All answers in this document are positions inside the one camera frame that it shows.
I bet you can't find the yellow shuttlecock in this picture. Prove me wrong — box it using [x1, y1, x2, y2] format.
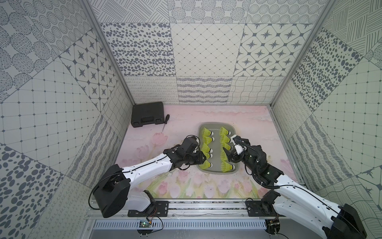
[203, 152, 212, 159]
[202, 143, 213, 153]
[202, 136, 214, 145]
[221, 161, 235, 173]
[220, 135, 231, 143]
[221, 142, 232, 150]
[202, 127, 214, 136]
[199, 160, 212, 170]
[219, 126, 231, 136]

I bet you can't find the grey plastic storage box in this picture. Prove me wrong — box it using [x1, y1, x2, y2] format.
[198, 122, 239, 174]

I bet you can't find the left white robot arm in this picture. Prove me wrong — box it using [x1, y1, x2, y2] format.
[92, 135, 206, 218]

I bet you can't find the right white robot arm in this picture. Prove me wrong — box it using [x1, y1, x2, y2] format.
[224, 135, 367, 239]

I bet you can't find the black plastic tool case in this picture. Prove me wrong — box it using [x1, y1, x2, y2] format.
[131, 102, 165, 127]

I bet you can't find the small green circuit board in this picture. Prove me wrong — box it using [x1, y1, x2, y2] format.
[138, 220, 152, 230]

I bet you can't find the black handled screwdriver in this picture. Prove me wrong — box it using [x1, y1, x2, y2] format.
[162, 114, 170, 131]

